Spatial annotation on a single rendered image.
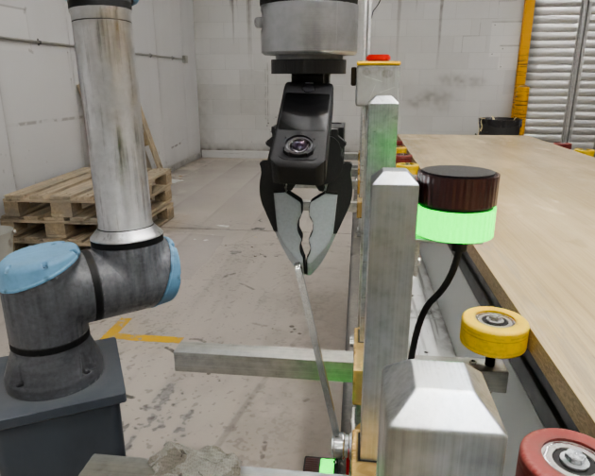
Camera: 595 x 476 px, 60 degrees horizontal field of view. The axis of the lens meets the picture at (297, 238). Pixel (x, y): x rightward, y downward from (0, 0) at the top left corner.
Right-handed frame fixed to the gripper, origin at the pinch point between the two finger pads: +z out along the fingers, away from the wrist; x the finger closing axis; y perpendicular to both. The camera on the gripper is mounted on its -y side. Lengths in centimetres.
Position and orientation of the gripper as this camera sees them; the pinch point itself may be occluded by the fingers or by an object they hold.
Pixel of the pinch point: (305, 265)
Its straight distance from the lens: 52.9
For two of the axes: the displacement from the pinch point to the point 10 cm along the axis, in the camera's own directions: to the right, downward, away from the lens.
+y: 1.1, -3.0, 9.5
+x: -9.9, -0.3, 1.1
